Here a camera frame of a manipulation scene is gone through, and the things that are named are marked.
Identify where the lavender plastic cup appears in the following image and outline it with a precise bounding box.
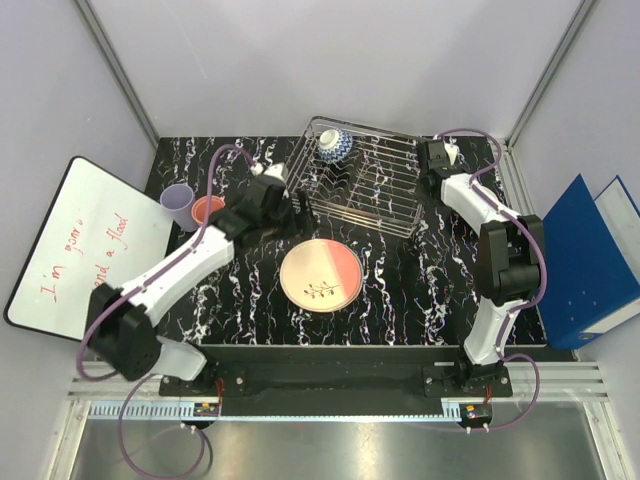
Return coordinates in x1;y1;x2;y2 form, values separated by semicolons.
159;183;198;232

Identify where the pink plastic cup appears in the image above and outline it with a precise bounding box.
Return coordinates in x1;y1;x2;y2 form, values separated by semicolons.
191;196;225;225

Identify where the chrome wire dish rack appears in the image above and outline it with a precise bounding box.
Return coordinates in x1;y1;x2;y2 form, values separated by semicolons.
286;116;423;238

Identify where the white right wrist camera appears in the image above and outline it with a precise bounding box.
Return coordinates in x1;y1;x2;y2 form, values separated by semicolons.
442;141;460;168

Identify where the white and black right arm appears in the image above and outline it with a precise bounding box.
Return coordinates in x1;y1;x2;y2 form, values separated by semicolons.
417;138;546;397

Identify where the white whiteboard with red writing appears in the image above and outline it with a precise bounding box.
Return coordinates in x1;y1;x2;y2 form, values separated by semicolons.
5;157;172;340

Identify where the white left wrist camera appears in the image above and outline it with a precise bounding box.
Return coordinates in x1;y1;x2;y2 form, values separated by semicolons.
250;163;288;183

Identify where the pink and cream plate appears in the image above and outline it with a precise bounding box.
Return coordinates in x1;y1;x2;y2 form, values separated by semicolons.
279;239;364;313

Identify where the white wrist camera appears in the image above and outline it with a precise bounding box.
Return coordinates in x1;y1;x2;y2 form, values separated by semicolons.
250;163;288;183
442;141;460;168

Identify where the right aluminium frame rail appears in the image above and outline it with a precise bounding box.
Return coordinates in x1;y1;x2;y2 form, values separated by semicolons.
505;0;599;149

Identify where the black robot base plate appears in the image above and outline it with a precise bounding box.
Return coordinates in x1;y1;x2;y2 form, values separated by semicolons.
158;343;511;399

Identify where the blue and cream plate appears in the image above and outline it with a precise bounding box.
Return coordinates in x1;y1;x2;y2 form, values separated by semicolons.
343;269;364;305

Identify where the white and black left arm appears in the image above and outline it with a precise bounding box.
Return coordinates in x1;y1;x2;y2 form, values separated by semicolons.
81;174;317;396

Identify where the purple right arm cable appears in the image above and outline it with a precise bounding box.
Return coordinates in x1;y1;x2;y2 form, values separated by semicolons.
434;127;546;431

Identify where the blue ring binder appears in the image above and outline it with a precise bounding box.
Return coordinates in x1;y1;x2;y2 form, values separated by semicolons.
538;175;639;349

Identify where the aluminium frame rail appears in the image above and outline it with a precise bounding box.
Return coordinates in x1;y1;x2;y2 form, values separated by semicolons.
505;0;599;149
72;0;160;149

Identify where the blue and white patterned bowl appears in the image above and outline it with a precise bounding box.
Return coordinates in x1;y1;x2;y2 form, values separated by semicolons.
317;129;353;164

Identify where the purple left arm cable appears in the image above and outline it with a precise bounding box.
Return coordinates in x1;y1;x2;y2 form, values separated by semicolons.
77;144;259;479

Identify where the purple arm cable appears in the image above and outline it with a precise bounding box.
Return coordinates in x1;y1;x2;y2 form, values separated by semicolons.
434;127;546;431
77;144;259;479

